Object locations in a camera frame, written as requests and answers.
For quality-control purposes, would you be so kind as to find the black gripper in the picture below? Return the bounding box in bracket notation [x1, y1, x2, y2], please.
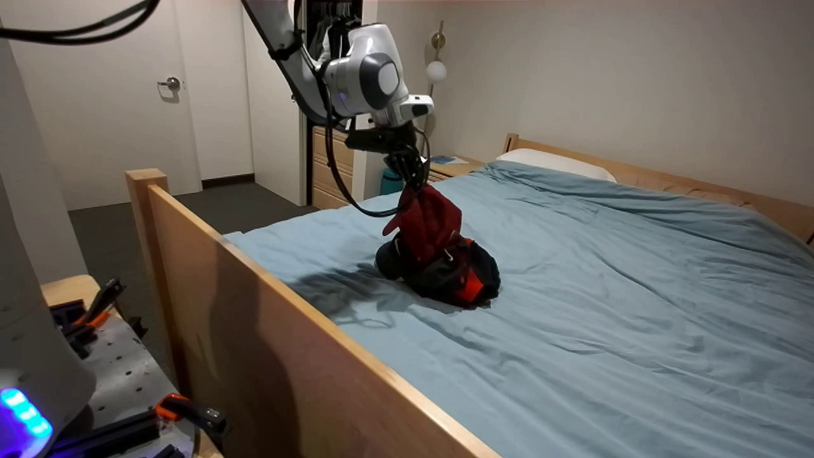
[381, 136, 439, 199]

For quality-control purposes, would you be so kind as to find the red baseball cap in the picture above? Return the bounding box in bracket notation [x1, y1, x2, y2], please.
[380, 180, 467, 275]

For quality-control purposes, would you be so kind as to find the wooden nightstand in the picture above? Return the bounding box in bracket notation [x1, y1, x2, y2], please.
[427, 150, 487, 182]

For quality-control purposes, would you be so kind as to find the black cap white trim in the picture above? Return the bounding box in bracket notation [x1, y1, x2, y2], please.
[374, 237, 431, 285]

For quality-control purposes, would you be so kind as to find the wooden dresser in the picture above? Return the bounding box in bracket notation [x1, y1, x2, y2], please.
[310, 125, 370, 210]

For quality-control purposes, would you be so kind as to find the white pillow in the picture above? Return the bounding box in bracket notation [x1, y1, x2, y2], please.
[495, 146, 622, 185]

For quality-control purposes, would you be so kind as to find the blue bed sheet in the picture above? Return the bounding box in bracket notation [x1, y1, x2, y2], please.
[222, 159, 814, 458]

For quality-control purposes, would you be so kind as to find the white door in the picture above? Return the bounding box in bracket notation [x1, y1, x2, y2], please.
[0, 0, 210, 214]

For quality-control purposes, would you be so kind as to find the orange black clamp tool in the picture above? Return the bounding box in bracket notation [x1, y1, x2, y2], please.
[150, 391, 229, 448]

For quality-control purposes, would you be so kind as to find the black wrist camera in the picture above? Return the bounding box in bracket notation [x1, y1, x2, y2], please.
[343, 125, 400, 157]

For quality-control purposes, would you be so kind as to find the round wall lamp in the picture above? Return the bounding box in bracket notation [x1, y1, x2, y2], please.
[422, 19, 451, 88]

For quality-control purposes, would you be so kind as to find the wooden bed frame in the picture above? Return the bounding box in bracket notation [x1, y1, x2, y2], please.
[122, 131, 814, 458]

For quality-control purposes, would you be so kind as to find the metal door handle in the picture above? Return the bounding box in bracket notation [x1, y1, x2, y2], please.
[156, 74, 185, 105]

